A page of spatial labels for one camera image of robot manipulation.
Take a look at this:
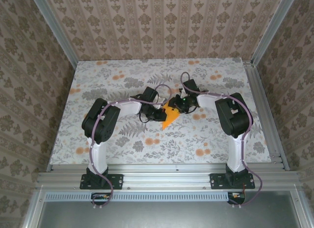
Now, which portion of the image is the orange paper sheet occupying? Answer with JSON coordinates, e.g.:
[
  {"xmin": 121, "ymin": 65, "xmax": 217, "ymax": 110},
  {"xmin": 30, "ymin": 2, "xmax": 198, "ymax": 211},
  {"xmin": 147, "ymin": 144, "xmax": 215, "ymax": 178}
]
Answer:
[{"xmin": 161, "ymin": 101, "xmax": 181, "ymax": 130}]

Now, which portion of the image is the black connector box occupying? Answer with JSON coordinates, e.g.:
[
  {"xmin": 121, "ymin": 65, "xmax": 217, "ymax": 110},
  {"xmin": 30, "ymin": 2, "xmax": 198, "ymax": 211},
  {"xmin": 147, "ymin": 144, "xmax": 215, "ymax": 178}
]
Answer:
[
  {"xmin": 227, "ymin": 191, "xmax": 246, "ymax": 204},
  {"xmin": 91, "ymin": 192, "xmax": 111, "ymax": 206}
]

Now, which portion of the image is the slotted grey cable duct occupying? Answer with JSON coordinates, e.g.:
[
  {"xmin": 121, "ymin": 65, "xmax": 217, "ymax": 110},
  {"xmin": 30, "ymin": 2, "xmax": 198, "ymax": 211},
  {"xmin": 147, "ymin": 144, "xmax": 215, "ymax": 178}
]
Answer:
[{"xmin": 45, "ymin": 191, "xmax": 246, "ymax": 202}]

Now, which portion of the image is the floral patterned table cover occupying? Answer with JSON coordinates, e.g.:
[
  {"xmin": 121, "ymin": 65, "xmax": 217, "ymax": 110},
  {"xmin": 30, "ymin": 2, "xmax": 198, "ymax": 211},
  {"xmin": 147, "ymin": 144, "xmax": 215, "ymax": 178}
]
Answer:
[{"xmin": 49, "ymin": 57, "xmax": 273, "ymax": 166}]

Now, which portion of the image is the aluminium corner post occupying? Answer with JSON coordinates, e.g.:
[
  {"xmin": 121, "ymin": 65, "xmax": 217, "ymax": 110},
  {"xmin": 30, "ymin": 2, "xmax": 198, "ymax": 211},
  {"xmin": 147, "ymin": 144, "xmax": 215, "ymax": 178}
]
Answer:
[
  {"xmin": 28, "ymin": 0, "xmax": 78, "ymax": 69},
  {"xmin": 250, "ymin": 0, "xmax": 300, "ymax": 68}
]

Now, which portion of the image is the short aluminium side rail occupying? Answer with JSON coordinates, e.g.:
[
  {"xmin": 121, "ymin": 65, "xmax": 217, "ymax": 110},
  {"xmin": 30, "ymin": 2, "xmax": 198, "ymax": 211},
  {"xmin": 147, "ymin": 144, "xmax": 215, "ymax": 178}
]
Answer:
[{"xmin": 242, "ymin": 58, "xmax": 290, "ymax": 171}]

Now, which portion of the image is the long aluminium frame rail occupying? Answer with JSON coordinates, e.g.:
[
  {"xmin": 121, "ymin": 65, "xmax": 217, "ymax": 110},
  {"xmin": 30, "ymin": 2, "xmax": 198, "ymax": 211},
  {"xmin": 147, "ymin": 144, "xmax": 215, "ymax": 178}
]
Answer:
[{"xmin": 34, "ymin": 163, "xmax": 304, "ymax": 191}]

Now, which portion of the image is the grey metal panel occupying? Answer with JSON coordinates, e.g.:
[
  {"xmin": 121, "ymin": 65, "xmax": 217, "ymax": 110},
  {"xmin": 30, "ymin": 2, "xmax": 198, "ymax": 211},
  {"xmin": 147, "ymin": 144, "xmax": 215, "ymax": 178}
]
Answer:
[{"xmin": 36, "ymin": 200, "xmax": 301, "ymax": 228}]

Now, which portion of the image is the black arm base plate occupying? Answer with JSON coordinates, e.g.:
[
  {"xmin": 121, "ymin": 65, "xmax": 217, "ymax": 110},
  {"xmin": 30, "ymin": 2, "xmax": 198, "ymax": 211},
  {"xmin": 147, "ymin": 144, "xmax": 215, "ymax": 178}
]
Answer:
[
  {"xmin": 79, "ymin": 173, "xmax": 124, "ymax": 190},
  {"xmin": 210, "ymin": 173, "xmax": 256, "ymax": 190}
]

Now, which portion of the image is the purple cable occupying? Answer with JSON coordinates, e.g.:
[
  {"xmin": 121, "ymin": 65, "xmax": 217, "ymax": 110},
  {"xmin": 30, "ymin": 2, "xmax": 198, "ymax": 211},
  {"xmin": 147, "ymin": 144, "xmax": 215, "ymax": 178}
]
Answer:
[
  {"xmin": 88, "ymin": 84, "xmax": 173, "ymax": 210},
  {"xmin": 180, "ymin": 72, "xmax": 263, "ymax": 209}
]

